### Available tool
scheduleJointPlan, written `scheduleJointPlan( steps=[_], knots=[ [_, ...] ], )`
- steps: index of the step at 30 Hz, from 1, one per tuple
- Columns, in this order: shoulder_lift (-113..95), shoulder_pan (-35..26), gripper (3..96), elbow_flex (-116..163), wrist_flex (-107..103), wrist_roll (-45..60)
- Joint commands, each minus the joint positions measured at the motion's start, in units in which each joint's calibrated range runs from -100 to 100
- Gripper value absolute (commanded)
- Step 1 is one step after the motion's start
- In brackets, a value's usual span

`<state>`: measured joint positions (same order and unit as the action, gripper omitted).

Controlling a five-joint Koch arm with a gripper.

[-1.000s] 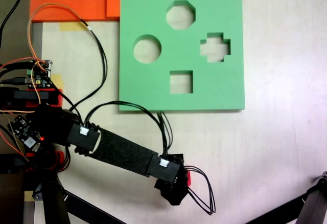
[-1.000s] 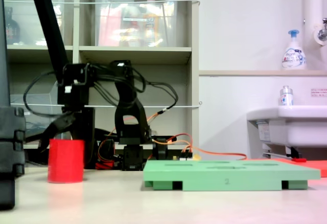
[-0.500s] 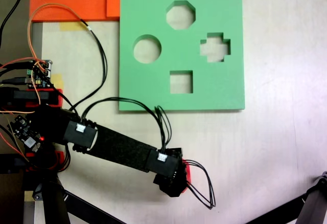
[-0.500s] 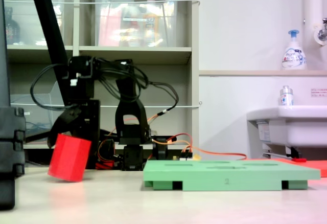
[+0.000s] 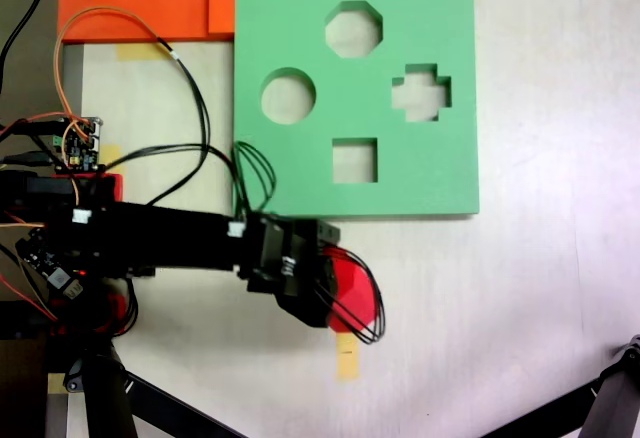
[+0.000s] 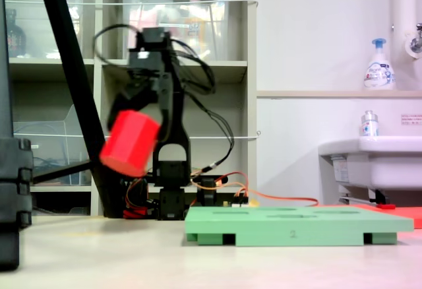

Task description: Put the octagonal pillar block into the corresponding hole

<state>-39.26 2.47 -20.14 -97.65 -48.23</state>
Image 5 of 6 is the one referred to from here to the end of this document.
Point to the black tilted circuit board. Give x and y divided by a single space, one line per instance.
47 263

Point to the black tripod leg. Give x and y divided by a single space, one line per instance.
107 408
607 408

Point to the green shape hole board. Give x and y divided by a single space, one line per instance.
425 183

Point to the red octagonal pillar block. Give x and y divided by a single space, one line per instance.
355 290

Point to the yellow tape piece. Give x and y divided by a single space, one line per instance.
112 153
140 52

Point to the circuit board with green terminal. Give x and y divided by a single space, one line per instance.
80 150

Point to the yellow tape marker strip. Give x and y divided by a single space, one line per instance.
348 358

